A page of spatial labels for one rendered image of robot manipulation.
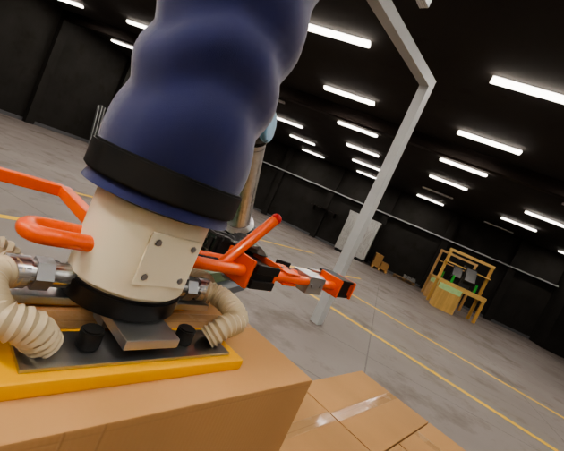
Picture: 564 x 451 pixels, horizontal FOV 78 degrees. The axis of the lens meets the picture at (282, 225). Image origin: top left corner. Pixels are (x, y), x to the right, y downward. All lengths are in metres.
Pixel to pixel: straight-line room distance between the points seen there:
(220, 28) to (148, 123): 0.14
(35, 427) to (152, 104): 0.36
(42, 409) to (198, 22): 0.45
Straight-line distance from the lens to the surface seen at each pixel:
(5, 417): 0.45
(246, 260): 0.69
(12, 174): 0.76
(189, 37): 0.48
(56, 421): 0.45
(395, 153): 4.38
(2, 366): 0.47
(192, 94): 0.46
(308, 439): 1.35
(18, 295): 0.55
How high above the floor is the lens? 1.24
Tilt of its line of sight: 4 degrees down
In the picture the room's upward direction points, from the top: 24 degrees clockwise
